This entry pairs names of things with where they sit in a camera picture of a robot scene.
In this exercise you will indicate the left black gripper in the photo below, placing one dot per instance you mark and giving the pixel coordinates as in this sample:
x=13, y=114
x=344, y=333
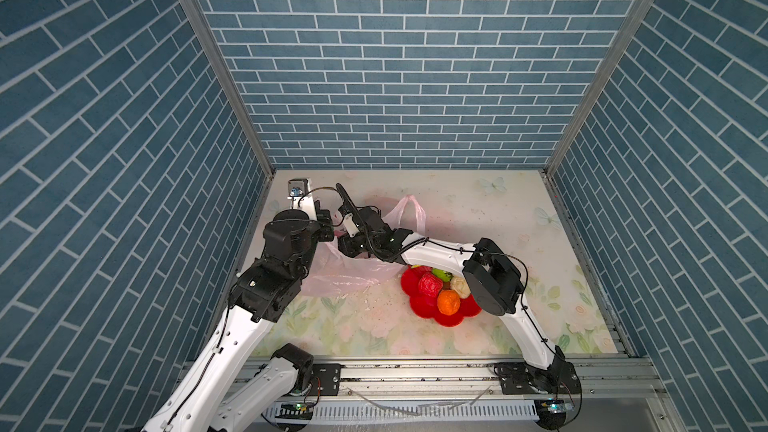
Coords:
x=326, y=234

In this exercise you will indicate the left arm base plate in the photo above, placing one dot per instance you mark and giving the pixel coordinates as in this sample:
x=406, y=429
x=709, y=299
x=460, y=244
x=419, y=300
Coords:
x=323, y=379

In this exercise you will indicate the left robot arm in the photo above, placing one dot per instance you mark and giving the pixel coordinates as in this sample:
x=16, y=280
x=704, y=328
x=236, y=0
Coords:
x=203, y=401

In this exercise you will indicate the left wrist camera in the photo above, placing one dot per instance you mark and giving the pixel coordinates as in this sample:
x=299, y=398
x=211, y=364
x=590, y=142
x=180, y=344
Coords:
x=300, y=196

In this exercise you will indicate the pink plastic bag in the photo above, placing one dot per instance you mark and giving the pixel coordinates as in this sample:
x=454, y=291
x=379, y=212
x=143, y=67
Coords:
x=334, y=274

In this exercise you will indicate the green fake fruit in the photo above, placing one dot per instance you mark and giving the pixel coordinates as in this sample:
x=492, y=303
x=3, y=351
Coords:
x=442, y=275

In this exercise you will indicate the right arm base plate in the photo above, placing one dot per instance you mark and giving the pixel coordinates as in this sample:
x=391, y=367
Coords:
x=518, y=378

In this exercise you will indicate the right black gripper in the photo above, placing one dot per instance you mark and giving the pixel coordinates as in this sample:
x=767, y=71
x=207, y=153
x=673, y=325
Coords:
x=344, y=244

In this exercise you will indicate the aluminium front rail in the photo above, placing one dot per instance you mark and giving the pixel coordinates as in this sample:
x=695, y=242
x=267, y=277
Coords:
x=453, y=378

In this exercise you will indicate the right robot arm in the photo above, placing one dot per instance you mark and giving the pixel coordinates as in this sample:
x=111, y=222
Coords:
x=495, y=283

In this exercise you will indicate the orange fake tangerine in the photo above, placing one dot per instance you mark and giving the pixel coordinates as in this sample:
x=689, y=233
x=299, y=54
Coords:
x=448, y=303

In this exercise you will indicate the red flower-shaped plate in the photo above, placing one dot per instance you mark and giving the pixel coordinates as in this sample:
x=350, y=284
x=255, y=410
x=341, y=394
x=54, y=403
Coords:
x=426, y=308

